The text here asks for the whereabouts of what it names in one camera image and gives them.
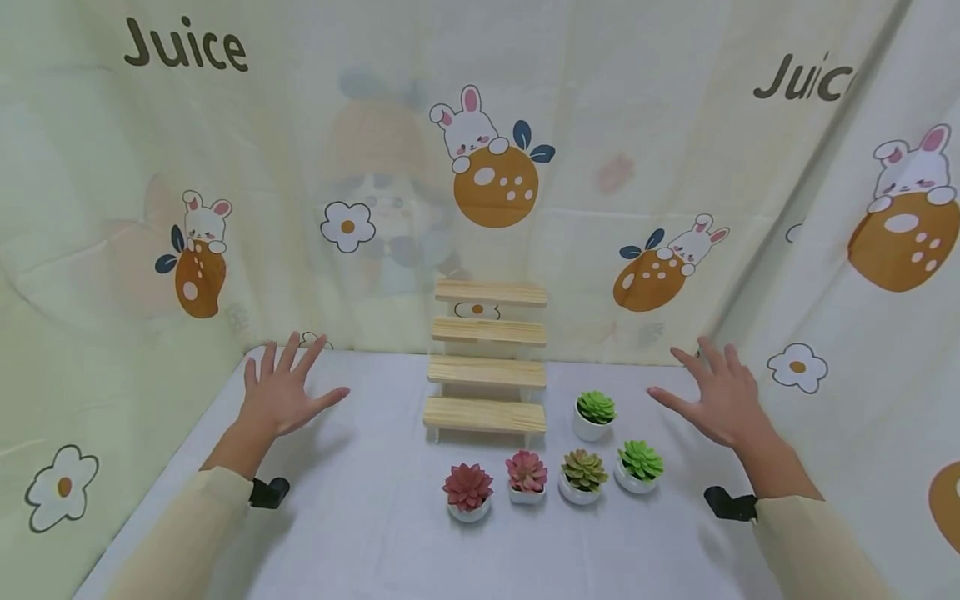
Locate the person's left hand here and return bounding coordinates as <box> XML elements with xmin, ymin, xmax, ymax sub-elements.
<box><xmin>238</xmin><ymin>331</ymin><xmax>352</xmax><ymax>439</ymax></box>

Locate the person's right hand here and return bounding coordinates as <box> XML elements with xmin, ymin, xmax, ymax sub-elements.
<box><xmin>647</xmin><ymin>336</ymin><xmax>773</xmax><ymax>451</ymax></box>

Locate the person's right forearm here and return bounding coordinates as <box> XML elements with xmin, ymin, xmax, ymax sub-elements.
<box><xmin>733</xmin><ymin>428</ymin><xmax>898</xmax><ymax>600</ymax></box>

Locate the person's left forearm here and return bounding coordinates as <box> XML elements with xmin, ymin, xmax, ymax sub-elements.
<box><xmin>102</xmin><ymin>416</ymin><xmax>278</xmax><ymax>600</ymax></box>

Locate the black wrist band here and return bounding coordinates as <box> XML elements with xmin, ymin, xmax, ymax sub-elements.
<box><xmin>248</xmin><ymin>477</ymin><xmax>292</xmax><ymax>510</ymax></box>
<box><xmin>703</xmin><ymin>486</ymin><xmax>758</xmax><ymax>523</ymax></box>

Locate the green succulent in white pot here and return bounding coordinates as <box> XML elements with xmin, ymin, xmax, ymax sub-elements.
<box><xmin>613</xmin><ymin>439</ymin><xmax>666</xmax><ymax>495</ymax></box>
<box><xmin>571</xmin><ymin>390</ymin><xmax>618</xmax><ymax>443</ymax></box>

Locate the olive succulent in white pot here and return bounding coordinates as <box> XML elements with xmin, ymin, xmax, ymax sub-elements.
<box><xmin>557</xmin><ymin>448</ymin><xmax>610</xmax><ymax>507</ymax></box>

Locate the pink succulent in white pot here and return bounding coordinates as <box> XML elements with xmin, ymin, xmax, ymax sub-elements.
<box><xmin>504</xmin><ymin>449</ymin><xmax>549</xmax><ymax>506</ymax></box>

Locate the wooden stepped display shelf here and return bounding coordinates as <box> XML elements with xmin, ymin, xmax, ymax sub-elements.
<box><xmin>422</xmin><ymin>278</ymin><xmax>549</xmax><ymax>449</ymax></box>

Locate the dark red succulent in white pot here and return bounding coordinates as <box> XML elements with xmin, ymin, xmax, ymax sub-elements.
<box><xmin>442</xmin><ymin>462</ymin><xmax>495</xmax><ymax>524</ymax></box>

